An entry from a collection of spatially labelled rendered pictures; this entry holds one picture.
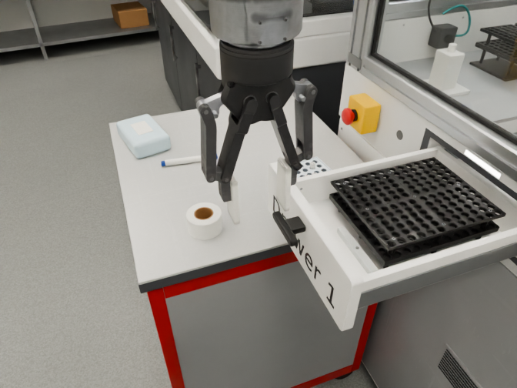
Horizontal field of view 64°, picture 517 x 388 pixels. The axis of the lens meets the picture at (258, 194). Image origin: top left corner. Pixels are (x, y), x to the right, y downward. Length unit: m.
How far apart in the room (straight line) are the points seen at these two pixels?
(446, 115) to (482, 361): 0.49
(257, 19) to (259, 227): 0.54
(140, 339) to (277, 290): 0.81
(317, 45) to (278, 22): 1.07
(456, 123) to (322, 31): 0.74
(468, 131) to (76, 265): 1.61
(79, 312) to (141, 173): 0.87
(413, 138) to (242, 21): 0.61
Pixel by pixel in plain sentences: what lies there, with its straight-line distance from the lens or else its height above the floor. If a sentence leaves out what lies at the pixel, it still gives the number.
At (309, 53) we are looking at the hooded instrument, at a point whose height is 0.85.
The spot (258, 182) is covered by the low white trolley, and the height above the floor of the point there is 0.76.
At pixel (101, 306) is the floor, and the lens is 1.78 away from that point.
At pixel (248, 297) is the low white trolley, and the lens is 0.92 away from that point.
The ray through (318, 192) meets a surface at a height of 0.86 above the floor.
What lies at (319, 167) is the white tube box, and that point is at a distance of 0.98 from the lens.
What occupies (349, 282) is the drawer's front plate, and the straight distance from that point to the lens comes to 0.55.
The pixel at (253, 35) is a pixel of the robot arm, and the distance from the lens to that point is 0.39.
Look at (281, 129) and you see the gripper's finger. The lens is 0.48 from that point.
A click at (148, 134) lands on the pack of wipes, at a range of 1.10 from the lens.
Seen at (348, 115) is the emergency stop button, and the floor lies 0.89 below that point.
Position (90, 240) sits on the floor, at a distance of 2.05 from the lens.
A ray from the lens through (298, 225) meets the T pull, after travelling 0.63.
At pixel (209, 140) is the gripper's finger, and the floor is 1.11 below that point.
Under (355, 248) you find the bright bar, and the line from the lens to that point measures 0.70.
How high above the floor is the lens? 1.34
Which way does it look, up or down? 38 degrees down
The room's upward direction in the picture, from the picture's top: straight up
